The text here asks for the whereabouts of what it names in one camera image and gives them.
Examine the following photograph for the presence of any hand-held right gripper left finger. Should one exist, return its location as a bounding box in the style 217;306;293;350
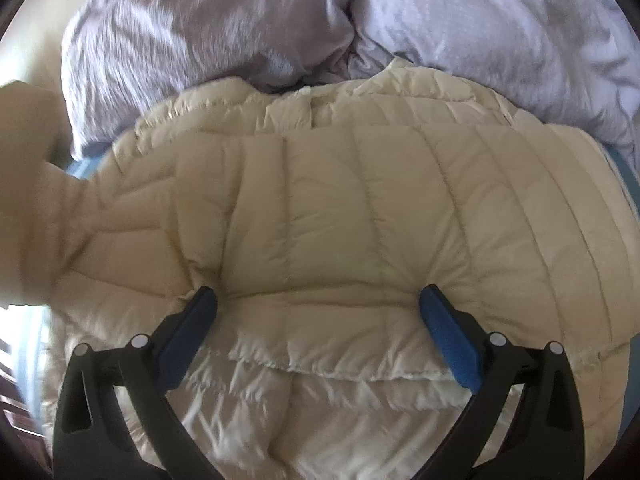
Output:
51;286;219;480

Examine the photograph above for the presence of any pale lilac pillow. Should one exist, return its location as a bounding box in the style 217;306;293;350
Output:
350;0;640;161

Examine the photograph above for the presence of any blue white striped blanket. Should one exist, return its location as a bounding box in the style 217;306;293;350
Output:
10;140;640;480

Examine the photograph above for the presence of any cream quilted duvet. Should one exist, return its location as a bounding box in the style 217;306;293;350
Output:
0;57;638;480

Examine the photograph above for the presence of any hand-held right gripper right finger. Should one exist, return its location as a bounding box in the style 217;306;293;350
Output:
419;284;598;480

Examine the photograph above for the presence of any mauve pillow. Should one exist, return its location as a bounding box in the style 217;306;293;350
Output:
60;0;358;158

